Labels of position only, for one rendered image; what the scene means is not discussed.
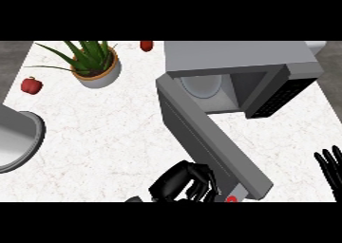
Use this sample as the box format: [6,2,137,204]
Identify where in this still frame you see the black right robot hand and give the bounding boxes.
[313,144,342,203]

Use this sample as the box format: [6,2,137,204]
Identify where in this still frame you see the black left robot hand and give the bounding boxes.
[148,159,223,203]

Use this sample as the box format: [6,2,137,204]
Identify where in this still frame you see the grey microwave door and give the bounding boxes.
[155,75,276,201]

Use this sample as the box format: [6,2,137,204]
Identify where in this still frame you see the glass microwave turntable plate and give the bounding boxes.
[180,74,224,100]

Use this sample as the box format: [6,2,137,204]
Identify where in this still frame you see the grey microwave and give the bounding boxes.
[163,40,326,120]

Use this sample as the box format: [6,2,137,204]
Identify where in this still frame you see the large grey metal pot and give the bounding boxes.
[0,99,47,175]

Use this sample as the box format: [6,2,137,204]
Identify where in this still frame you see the green plant in white pot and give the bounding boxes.
[24,40,124,90]

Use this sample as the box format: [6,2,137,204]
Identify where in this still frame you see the red bell pepper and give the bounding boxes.
[19,76,44,96]

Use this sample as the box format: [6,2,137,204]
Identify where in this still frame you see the small dark red vegetable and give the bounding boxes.
[139,40,157,52]

